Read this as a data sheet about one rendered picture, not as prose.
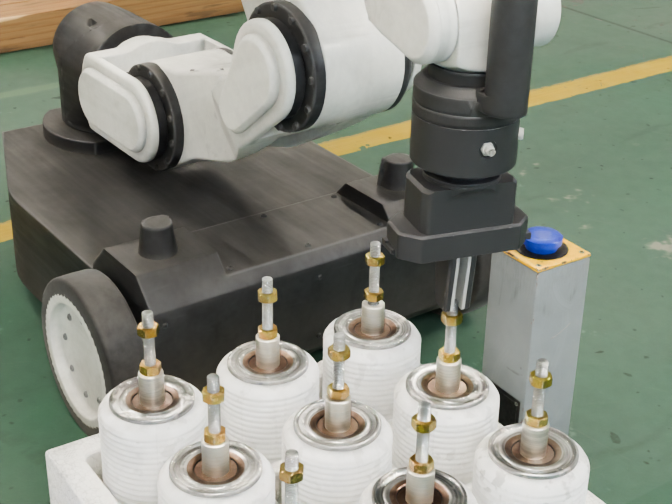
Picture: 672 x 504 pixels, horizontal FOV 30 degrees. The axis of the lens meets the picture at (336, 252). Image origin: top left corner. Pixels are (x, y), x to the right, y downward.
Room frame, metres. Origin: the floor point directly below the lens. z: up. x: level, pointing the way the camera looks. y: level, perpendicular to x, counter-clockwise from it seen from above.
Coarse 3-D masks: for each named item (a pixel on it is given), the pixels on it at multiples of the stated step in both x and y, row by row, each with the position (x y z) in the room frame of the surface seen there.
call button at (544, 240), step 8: (536, 232) 1.12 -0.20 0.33; (544, 232) 1.12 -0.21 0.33; (552, 232) 1.12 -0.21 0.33; (528, 240) 1.11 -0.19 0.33; (536, 240) 1.10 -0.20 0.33; (544, 240) 1.10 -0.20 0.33; (552, 240) 1.10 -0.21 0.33; (560, 240) 1.11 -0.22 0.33; (528, 248) 1.11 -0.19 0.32; (536, 248) 1.10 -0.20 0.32; (544, 248) 1.10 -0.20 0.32; (552, 248) 1.10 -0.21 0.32
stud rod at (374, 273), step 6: (372, 246) 1.05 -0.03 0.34; (378, 246) 1.05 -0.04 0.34; (372, 252) 1.05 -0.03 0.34; (378, 252) 1.05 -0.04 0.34; (372, 270) 1.05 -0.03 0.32; (378, 270) 1.06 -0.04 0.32; (372, 276) 1.05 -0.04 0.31; (378, 276) 1.06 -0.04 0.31; (372, 282) 1.05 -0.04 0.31; (378, 282) 1.06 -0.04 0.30; (372, 288) 1.05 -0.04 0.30; (378, 288) 1.06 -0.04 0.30
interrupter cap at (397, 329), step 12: (348, 312) 1.08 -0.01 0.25; (360, 312) 1.09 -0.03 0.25; (384, 312) 1.09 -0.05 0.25; (336, 324) 1.06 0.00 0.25; (348, 324) 1.06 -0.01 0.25; (360, 324) 1.07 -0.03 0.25; (384, 324) 1.07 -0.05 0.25; (396, 324) 1.06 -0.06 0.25; (408, 324) 1.06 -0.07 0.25; (348, 336) 1.04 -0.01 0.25; (360, 336) 1.04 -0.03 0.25; (372, 336) 1.05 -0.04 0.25; (384, 336) 1.05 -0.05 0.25; (396, 336) 1.04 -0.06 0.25; (408, 336) 1.04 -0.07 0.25; (360, 348) 1.02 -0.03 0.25; (372, 348) 1.02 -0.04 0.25; (384, 348) 1.02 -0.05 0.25
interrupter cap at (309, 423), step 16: (320, 400) 0.93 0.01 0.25; (352, 400) 0.93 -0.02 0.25; (304, 416) 0.90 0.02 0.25; (320, 416) 0.91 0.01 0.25; (352, 416) 0.91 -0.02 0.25; (368, 416) 0.91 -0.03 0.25; (304, 432) 0.88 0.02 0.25; (320, 432) 0.88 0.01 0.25; (352, 432) 0.88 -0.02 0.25; (368, 432) 0.88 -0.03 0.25; (320, 448) 0.86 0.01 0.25; (336, 448) 0.86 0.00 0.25; (352, 448) 0.86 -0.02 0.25
